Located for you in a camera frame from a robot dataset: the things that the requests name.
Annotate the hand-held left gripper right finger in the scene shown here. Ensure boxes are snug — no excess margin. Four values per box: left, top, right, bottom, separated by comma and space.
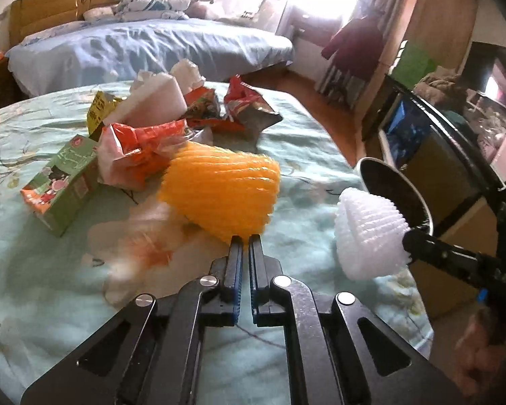
249, 235, 477, 405

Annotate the round black trash bin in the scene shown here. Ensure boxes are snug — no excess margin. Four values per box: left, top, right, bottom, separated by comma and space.
356, 157, 435, 237

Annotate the wooden headboard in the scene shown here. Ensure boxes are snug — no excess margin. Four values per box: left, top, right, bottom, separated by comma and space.
9, 0, 140, 47

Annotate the colourful snack wrapper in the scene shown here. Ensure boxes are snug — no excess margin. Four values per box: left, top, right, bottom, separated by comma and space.
183, 86, 245, 131

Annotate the brown plush toy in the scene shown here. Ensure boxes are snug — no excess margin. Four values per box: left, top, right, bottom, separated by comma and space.
413, 67, 460, 99

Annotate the orange foam fruit net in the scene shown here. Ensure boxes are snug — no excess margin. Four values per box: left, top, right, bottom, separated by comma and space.
159, 141, 281, 243

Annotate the wooden wardrobe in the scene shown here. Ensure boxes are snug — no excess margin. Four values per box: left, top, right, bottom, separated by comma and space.
358, 0, 479, 136

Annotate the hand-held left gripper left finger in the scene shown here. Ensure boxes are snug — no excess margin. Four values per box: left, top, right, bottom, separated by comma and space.
20, 235, 243, 405

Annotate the black glossy curved frame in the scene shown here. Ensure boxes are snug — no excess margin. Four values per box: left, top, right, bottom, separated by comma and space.
386, 74, 506, 188

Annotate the bed with blue sheet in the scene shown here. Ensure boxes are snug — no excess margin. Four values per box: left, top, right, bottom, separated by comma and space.
4, 19, 296, 98

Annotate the red snack bag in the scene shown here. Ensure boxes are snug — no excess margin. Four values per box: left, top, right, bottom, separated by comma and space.
223, 75, 284, 138

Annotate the green storage box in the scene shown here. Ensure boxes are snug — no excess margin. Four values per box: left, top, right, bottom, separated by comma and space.
398, 44, 437, 89

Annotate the pale pillow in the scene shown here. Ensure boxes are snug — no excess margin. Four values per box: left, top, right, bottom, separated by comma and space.
83, 6, 119, 23

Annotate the floral light blue tablecloth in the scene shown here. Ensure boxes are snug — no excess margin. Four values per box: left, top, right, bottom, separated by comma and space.
0, 80, 433, 405

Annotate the white crib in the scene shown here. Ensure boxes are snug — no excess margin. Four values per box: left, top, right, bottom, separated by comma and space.
181, 0, 287, 30

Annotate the green drink carton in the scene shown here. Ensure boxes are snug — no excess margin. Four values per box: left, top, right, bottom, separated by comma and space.
20, 134, 101, 237

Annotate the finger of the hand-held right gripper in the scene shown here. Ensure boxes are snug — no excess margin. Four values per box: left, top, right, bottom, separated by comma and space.
402, 228, 496, 292

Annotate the person's right hand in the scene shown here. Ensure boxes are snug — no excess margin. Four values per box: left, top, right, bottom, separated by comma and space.
453, 308, 506, 395

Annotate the striped radiator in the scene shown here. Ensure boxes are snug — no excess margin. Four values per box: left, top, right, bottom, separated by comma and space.
316, 65, 359, 103

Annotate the white foam block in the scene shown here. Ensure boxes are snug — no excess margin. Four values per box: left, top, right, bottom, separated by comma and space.
105, 72, 187, 129

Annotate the red and white plastic bag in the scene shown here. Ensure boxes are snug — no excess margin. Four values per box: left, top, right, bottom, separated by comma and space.
97, 119, 214, 190

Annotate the yellow wrapper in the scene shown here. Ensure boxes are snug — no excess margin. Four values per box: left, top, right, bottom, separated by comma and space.
86, 90, 125, 140

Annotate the white and blue printed pillow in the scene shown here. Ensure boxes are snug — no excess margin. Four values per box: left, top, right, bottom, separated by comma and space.
114, 0, 190, 22

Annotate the crumpled silvery white wrapper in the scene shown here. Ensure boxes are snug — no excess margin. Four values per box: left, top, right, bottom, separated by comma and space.
170, 60, 206, 93

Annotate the dark red hanging garment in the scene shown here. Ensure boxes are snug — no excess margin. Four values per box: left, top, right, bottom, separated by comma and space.
320, 16, 384, 72

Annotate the white foam fruit net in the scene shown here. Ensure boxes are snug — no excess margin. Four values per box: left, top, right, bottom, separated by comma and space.
334, 186, 412, 281

